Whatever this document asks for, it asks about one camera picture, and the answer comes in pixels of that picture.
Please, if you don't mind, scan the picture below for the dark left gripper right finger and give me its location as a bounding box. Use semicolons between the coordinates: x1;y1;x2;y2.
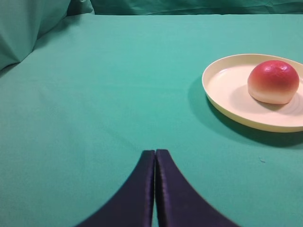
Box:
155;149;237;227

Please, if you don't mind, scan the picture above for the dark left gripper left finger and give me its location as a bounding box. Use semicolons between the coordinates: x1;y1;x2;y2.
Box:
78;150;155;227

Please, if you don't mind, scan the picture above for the red-topped bread bun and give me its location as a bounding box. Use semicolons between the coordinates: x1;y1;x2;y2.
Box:
247;60;300;105

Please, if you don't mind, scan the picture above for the pale yellow round plate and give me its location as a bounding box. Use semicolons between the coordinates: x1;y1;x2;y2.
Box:
202;53;303;133

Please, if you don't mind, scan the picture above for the green table cloth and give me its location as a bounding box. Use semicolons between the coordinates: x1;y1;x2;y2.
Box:
0;14;303;227

